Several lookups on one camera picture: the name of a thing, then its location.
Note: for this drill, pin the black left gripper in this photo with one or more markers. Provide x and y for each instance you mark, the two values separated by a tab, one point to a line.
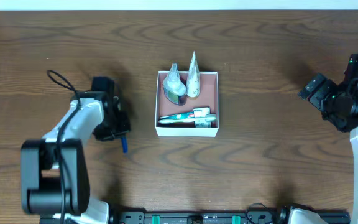
117	125

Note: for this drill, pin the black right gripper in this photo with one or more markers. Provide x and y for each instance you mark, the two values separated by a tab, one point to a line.
314	90

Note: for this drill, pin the blue disposable razor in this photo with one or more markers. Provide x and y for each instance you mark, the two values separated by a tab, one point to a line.
124	144

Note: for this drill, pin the clear spray bottle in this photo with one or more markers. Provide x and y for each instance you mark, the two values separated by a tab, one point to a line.
174	89

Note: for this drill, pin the red teal toothpaste tube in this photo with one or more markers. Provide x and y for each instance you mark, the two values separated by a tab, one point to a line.
195	113

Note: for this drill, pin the white cream tube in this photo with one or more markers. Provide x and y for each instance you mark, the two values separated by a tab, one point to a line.
193	83

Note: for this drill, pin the green white toothbrush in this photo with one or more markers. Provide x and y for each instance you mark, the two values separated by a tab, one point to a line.
210	117

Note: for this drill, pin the green soap packet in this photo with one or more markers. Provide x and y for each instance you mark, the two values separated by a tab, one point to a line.
203	124

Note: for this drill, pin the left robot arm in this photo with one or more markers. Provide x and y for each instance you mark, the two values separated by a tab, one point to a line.
54	177

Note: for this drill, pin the white open cardboard box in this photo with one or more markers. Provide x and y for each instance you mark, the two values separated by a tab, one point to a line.
208	98

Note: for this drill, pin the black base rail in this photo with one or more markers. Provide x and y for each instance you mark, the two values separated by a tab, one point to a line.
139	217

